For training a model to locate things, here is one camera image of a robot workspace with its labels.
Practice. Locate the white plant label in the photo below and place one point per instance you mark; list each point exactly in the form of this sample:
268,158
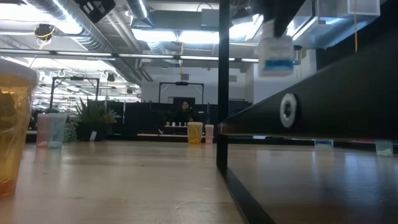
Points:
93,136

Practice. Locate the white round shelf washer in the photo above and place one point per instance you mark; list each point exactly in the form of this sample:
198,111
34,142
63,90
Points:
288,110

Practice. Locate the orange pill bottle white cap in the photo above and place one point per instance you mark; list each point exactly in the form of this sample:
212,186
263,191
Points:
195,133
15,124

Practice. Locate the silver rectangular duct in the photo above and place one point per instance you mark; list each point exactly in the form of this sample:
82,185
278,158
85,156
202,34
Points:
326,28

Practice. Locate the black dome ceiling fixture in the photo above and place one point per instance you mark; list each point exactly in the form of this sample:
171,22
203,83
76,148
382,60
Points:
44,31

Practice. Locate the wooden background table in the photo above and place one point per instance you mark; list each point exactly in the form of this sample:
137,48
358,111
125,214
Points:
155,135

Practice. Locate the black vertical divider bar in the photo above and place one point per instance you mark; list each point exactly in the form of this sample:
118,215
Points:
223,77

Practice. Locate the silver ventilation duct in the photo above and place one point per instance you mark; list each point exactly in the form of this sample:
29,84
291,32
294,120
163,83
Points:
102,40

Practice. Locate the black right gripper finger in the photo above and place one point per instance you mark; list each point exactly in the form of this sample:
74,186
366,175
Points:
286,12
265,7

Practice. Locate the wooden shelf board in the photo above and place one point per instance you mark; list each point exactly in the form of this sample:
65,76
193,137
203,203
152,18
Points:
342,102

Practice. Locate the long ceiling light bar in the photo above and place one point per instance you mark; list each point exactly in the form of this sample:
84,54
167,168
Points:
140,56

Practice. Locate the person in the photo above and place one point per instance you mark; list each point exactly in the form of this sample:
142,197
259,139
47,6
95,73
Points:
185,107

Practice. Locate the black overhead rig frame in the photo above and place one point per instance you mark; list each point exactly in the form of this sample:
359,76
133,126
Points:
76,78
182,83

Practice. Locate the black partition wall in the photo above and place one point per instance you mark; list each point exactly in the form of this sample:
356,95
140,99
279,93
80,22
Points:
146,118

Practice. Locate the green succulent in black pot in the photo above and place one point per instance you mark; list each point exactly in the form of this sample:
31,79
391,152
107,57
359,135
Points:
93,118

